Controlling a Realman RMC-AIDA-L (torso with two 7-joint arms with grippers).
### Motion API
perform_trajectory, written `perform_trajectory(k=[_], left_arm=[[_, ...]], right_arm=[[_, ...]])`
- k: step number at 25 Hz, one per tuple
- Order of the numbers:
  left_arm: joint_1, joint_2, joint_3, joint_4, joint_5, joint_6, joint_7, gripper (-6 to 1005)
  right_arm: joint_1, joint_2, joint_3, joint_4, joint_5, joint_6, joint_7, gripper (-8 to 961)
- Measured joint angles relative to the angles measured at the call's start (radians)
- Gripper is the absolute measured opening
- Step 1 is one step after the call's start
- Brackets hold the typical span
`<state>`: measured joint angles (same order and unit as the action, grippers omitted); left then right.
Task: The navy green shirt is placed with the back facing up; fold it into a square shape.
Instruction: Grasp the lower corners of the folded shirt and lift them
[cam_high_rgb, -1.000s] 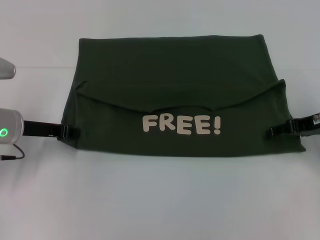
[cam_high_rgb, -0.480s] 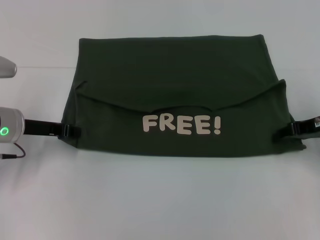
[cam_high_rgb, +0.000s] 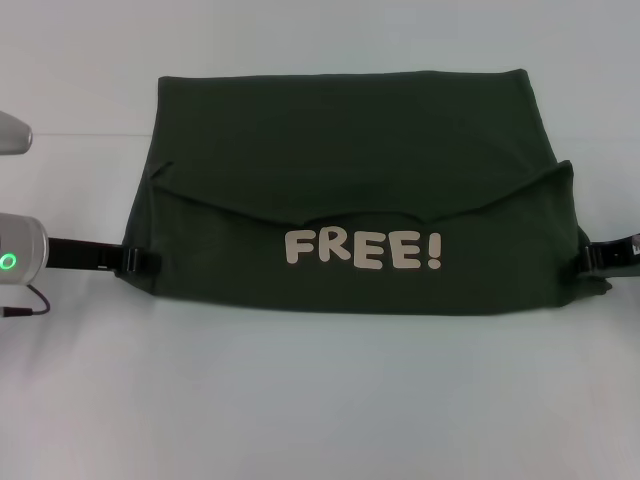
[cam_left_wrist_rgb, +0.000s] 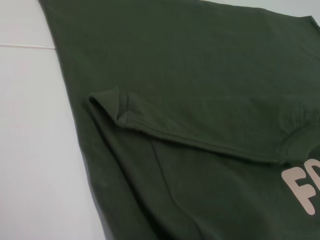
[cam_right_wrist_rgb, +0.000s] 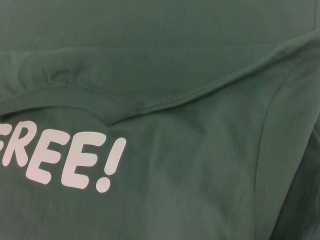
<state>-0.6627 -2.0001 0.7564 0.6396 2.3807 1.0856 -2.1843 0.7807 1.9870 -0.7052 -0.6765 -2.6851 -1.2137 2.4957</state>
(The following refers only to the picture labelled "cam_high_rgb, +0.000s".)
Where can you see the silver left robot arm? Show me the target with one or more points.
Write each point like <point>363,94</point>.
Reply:
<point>20,250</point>

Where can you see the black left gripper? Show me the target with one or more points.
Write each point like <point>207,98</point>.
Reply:
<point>85,255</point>

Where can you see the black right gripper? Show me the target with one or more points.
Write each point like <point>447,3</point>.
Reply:
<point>622,255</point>

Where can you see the dark green t-shirt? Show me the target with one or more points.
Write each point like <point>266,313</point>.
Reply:
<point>350,150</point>

